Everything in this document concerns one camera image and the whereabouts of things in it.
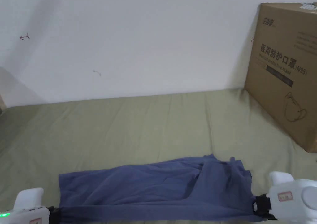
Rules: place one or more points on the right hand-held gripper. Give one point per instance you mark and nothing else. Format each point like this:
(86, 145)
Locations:
(292, 196)

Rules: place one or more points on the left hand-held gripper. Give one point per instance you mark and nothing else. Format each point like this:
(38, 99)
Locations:
(27, 211)

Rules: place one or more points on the dark blue garment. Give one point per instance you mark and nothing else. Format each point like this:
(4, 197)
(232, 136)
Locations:
(138, 184)

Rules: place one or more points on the bed with pale green sheet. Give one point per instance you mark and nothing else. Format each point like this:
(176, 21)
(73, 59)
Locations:
(123, 130)

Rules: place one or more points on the brown cardboard carton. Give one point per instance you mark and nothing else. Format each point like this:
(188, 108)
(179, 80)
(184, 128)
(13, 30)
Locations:
(282, 60)

